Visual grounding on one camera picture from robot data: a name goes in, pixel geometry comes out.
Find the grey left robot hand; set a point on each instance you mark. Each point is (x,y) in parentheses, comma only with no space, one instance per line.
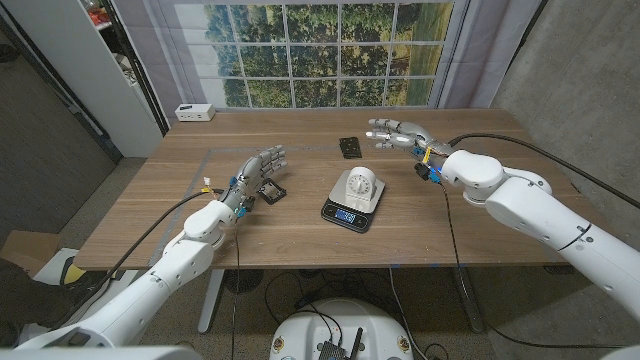
(252,175)

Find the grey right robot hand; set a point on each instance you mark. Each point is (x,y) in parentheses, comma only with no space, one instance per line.
(410,136)

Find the white mechanical timer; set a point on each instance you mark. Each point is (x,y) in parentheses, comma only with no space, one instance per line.
(361,189)

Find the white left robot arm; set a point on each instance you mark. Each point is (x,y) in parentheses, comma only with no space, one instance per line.
(185,260)

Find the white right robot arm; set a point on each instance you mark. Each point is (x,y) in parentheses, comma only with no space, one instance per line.
(540,210)

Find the black flat stopwatch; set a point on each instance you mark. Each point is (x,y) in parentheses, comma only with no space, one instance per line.
(350,147)

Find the silver black electronic scale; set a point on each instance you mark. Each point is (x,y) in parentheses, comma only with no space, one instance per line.
(350,215)

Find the small black square component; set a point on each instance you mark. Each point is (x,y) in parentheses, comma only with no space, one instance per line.
(274,192)

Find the grey tape outline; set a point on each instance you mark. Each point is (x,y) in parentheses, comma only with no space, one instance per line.
(310,148)

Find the white power strip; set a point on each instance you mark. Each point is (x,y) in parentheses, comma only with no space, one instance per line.
(195,113)

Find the window landscape printed backdrop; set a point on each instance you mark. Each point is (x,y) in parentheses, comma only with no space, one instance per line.
(320,55)

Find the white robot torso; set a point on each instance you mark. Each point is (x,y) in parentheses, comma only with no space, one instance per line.
(345,330)

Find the black module with antenna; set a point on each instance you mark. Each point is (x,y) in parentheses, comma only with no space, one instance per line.
(337,350)

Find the white storage cabinet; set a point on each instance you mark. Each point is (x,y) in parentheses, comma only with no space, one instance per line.
(85,65)

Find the brown cardboard box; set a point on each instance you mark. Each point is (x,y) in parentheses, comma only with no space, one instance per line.
(27,247)

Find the person leg with black shoe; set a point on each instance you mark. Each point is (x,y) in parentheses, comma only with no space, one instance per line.
(35,300)

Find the black metal post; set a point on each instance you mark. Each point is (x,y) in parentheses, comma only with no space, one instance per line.
(137,70)

